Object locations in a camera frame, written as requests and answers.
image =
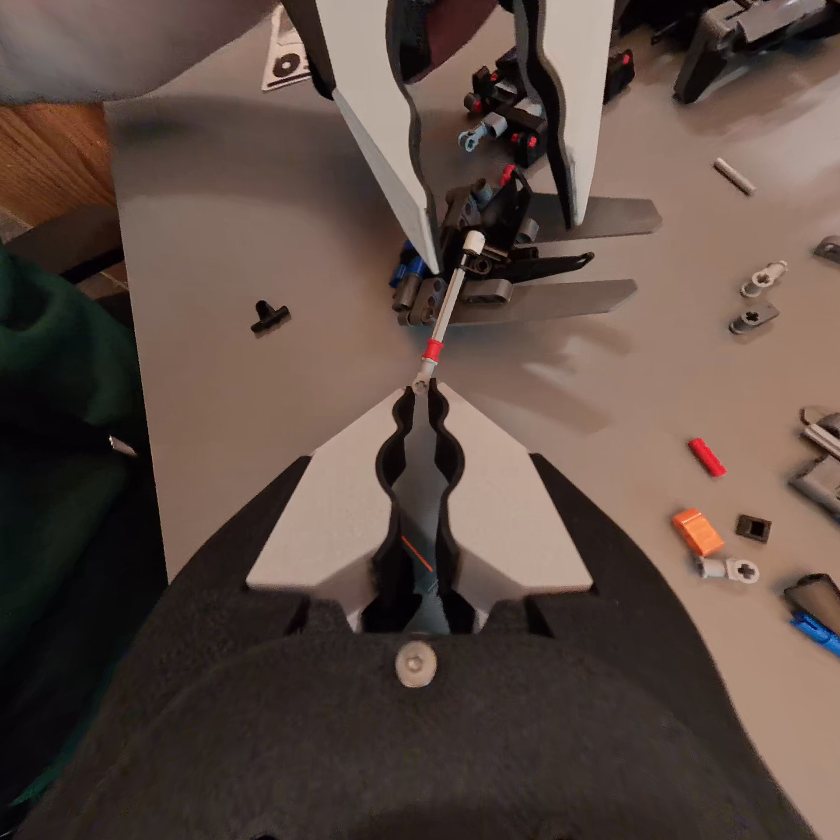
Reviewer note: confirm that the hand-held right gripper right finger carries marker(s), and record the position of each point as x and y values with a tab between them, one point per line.
518	525

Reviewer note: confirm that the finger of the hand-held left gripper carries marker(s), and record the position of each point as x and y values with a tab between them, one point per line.
361	79
584	79

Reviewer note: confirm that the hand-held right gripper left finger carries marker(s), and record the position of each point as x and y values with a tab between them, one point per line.
321	525

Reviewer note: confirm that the metal axle with red bush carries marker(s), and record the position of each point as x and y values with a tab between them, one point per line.
441	321

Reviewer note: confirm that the grey black lego subassembly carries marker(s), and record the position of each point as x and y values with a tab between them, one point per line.
558	298

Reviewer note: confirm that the person's left forearm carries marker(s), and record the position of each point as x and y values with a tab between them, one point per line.
98	46

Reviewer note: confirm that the lego sticker sheet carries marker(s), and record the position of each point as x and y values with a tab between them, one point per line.
285	62

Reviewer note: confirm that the black grey lego module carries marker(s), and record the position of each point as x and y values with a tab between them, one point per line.
505	98

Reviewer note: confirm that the partly built lego car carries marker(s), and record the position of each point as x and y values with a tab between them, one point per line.
754	33

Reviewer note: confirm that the light grey lego axle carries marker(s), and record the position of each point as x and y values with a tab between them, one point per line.
733	176

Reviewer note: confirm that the orange lego piece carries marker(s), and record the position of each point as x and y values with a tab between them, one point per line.
697	531

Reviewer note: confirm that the small light grey lego connector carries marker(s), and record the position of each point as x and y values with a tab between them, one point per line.
725	568

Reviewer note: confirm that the black T-shaped lego pin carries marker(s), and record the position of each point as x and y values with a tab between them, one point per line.
269	317

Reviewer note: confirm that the black square lego piece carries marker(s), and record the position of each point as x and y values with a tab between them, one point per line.
753	528

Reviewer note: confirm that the light grey lego axle connector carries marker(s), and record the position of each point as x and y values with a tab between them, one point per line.
762	279

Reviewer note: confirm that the dark grey lego axle connector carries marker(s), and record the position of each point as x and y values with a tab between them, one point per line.
753	318

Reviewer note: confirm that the small dark lego bar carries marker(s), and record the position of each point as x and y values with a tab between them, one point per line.
828	248

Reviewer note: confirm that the black curved lego panel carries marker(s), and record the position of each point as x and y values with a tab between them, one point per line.
814	600

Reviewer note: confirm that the blue lego piece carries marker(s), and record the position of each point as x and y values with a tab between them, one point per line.
817	633

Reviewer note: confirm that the person's left hand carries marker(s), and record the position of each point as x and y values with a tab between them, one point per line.
459	26

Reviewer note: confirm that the dark tile with orange stripe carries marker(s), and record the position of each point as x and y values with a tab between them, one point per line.
420	551

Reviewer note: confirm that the red pin piece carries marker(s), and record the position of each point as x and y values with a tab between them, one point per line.
707	456

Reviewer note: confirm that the wooden beam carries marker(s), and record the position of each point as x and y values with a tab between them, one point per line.
52	164

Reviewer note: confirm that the person's green shirt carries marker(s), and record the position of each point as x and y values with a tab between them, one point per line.
52	394

